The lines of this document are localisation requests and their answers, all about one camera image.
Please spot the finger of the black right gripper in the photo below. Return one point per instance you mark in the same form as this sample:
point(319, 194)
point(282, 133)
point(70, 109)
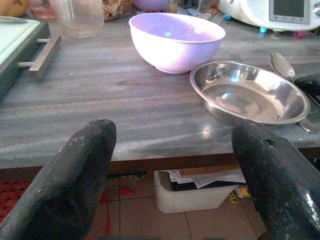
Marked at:
point(310, 83)

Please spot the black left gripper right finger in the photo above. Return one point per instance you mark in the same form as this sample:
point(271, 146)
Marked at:
point(280, 185)

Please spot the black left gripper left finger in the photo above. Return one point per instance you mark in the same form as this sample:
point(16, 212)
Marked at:
point(62, 185)

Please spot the stainless steel spoon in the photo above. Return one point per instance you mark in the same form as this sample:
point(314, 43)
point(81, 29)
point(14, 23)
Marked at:
point(282, 66)

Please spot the red plastic stool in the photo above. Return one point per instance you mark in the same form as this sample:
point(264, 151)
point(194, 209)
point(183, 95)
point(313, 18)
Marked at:
point(11, 197)

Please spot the stainless steel plate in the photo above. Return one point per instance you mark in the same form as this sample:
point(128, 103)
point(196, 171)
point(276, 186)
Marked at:
point(250, 100)

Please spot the stainless steel fork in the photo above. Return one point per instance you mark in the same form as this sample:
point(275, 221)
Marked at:
point(218, 17)
point(236, 58)

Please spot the white kitchen cooking machine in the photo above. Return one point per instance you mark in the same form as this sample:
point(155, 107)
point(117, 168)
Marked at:
point(262, 12)

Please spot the white plastic bin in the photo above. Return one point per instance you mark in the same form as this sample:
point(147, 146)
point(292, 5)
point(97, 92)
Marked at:
point(190, 200)

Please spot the large purple plastic bowl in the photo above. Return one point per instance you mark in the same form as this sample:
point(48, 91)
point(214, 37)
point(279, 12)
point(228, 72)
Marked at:
point(172, 47)

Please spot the clear bottle with orange cap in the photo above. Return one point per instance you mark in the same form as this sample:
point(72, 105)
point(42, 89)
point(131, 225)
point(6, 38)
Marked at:
point(80, 20)

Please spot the pink round food tub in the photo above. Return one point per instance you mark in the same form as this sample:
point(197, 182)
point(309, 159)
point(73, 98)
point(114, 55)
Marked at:
point(42, 10)

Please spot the small purple plastic bowl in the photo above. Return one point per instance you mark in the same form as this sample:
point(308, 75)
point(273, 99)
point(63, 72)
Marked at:
point(150, 5)

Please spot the brown bread roll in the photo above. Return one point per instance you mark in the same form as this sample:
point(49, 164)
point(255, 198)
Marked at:
point(12, 6)

